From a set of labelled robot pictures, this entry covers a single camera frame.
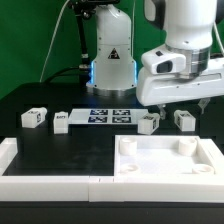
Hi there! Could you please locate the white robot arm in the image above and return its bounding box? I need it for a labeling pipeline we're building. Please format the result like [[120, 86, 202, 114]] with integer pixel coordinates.
[[87, 0, 224, 106]]

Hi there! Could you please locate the white square tabletop tray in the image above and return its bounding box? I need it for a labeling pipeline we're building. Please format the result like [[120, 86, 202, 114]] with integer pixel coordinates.
[[114, 135, 224, 176]]

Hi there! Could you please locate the white marker base plate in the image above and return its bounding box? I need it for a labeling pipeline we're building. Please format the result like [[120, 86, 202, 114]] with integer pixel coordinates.
[[69, 109, 147, 125]]

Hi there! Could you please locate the white U-shaped fence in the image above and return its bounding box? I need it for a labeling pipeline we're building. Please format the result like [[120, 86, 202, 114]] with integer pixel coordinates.
[[0, 138, 224, 203]]

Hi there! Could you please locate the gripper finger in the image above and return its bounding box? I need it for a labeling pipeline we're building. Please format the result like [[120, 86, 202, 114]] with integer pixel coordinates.
[[158, 104, 166, 120], [198, 98, 210, 111]]

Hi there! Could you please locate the black cable hose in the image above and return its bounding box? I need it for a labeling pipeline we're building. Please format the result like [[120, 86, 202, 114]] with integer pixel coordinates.
[[43, 0, 98, 84]]

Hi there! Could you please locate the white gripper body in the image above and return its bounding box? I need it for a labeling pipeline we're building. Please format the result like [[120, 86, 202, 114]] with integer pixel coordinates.
[[136, 48, 224, 106]]

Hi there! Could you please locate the grey thin cable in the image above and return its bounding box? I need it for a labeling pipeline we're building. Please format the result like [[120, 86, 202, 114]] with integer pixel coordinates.
[[39, 0, 72, 84]]

